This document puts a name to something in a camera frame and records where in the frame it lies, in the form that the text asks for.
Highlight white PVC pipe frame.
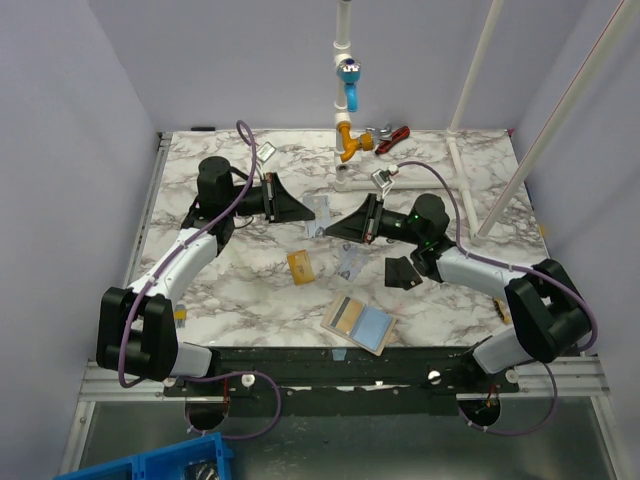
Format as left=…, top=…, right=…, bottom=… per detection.
left=333, top=1, right=639, bottom=242

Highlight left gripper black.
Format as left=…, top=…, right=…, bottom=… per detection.
left=224, top=172, right=315, bottom=223

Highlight aluminium rail frame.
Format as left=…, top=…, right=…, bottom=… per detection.
left=74, top=132, right=621, bottom=480

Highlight beige leather card holder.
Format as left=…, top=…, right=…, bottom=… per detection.
left=320, top=293, right=396, bottom=357

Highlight orange pipe valve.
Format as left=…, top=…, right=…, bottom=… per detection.
left=336, top=121, right=375, bottom=163

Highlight blue pipe valve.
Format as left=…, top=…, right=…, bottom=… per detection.
left=335, top=55, right=362, bottom=113

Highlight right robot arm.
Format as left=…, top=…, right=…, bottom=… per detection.
left=325, top=194, right=595, bottom=392

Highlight yellow handled pliers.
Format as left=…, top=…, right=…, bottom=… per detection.
left=493, top=298, right=511, bottom=324

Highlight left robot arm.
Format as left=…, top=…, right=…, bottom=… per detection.
left=96, top=156, right=315, bottom=395

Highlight gold card with magnetic stripe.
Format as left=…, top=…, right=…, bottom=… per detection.
left=325, top=295, right=365, bottom=335

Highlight silver vip card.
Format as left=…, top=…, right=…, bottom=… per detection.
left=336, top=242, right=369, bottom=282
left=302, top=195, right=331, bottom=238

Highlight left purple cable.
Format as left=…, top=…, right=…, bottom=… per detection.
left=118, top=119, right=283, bottom=442

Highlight red black pliers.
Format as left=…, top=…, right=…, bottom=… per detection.
left=365, top=124, right=411, bottom=156

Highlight gold card middle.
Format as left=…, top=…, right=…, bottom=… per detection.
left=287, top=250, right=315, bottom=286

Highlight silver VIP card top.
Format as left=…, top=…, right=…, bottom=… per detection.
left=302, top=195, right=331, bottom=238

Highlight black card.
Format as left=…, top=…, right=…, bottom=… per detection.
left=384, top=256, right=423, bottom=291

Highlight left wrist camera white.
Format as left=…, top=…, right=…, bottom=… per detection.
left=256, top=142, right=276, bottom=163

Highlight blue plastic bin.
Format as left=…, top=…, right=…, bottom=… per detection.
left=57, top=433, right=234, bottom=479

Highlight purple cable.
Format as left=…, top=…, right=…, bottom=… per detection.
left=118, top=119, right=283, bottom=442
left=394, top=161, right=600, bottom=436

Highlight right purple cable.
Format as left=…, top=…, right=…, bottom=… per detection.
left=394, top=161, right=600, bottom=436

